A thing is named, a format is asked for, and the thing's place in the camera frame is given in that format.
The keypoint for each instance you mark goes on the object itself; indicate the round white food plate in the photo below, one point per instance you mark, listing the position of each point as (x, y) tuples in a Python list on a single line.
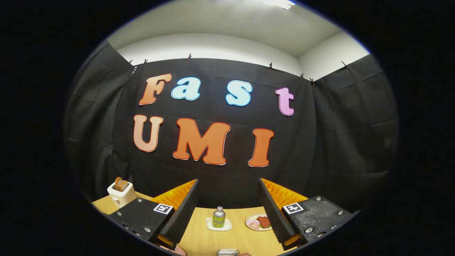
[(250, 227)]

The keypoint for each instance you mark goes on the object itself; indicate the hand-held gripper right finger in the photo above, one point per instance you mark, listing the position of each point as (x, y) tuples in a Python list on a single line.
[(273, 217)]

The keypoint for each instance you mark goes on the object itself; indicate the row of black cloth clips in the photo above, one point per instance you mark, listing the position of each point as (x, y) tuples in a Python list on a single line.
[(189, 56)]

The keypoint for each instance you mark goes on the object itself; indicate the pink ham slice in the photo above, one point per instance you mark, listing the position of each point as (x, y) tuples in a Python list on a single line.
[(253, 224)]

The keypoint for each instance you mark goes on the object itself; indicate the red-brown meat piece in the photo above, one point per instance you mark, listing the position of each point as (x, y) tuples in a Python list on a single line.
[(263, 222)]

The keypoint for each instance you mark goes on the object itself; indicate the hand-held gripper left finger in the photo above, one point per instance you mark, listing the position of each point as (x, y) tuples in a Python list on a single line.
[(185, 217)]

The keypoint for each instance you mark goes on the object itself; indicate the brown toast slice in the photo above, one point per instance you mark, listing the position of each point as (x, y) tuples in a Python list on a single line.
[(121, 184)]

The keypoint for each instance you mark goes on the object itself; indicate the pink round plate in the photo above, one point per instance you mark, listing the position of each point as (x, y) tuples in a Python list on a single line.
[(177, 250)]

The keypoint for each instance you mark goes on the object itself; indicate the white square coaster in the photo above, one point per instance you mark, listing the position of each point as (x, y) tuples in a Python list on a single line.
[(209, 225)]

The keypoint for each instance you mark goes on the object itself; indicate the cream white toaster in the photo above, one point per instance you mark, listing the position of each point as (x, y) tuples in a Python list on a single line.
[(122, 199)]

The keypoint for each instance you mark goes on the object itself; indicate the green soda bottle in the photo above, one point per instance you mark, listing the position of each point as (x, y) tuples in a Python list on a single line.
[(218, 218)]

